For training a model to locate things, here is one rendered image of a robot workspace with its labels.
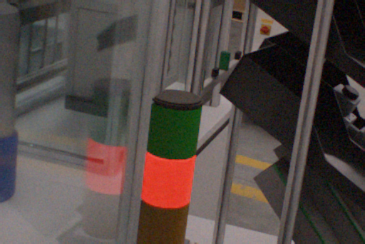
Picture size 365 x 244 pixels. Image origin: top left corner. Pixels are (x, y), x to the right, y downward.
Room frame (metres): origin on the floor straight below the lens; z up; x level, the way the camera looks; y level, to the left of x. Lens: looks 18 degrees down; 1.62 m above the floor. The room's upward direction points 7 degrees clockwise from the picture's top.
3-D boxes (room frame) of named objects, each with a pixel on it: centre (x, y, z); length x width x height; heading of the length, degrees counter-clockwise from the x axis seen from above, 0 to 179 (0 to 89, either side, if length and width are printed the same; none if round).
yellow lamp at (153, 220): (0.72, 0.01, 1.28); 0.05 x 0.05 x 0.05
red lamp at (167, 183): (0.72, 0.01, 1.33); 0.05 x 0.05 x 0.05
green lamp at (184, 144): (0.72, 0.01, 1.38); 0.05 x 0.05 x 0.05
